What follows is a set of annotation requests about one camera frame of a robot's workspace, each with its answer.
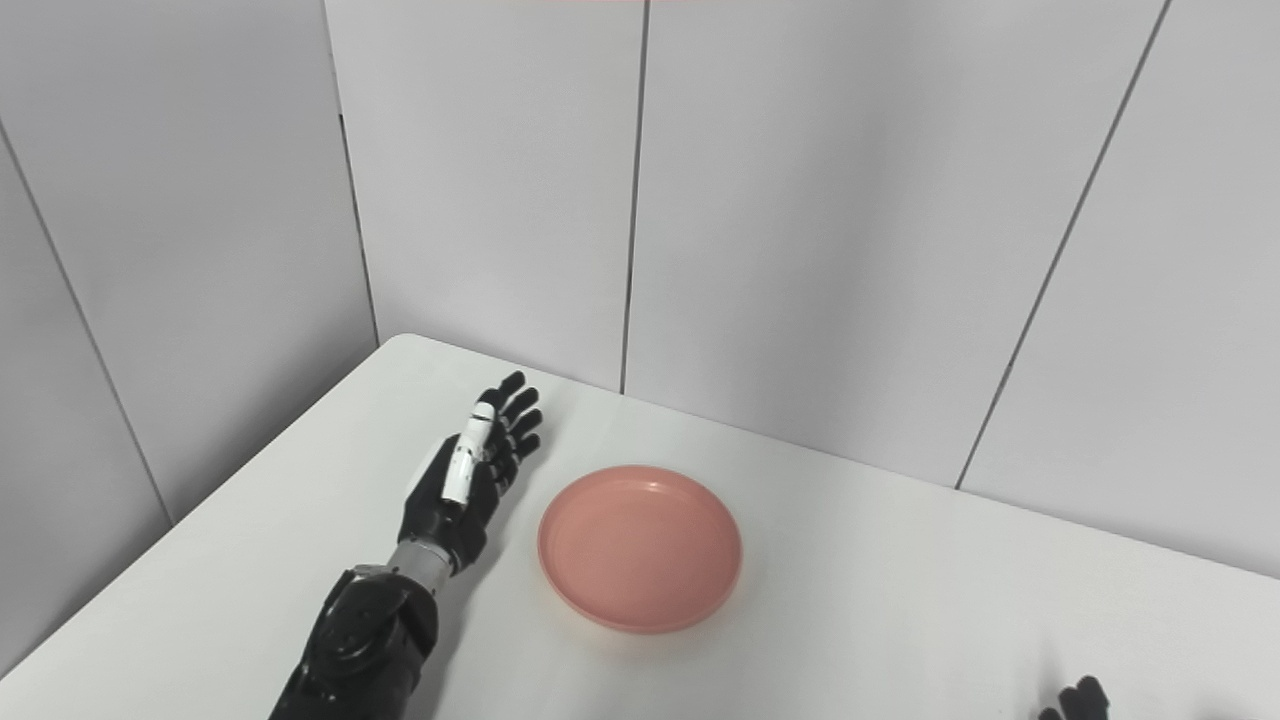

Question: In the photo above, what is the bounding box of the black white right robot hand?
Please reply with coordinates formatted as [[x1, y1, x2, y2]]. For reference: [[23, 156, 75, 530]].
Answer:
[[1037, 676, 1111, 720]]

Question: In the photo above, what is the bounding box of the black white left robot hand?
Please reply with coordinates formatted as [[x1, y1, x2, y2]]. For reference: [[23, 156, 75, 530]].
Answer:
[[397, 371, 544, 576]]

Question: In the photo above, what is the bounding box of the pink round plate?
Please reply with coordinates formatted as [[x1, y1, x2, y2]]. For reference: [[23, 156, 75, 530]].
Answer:
[[537, 465, 743, 635]]

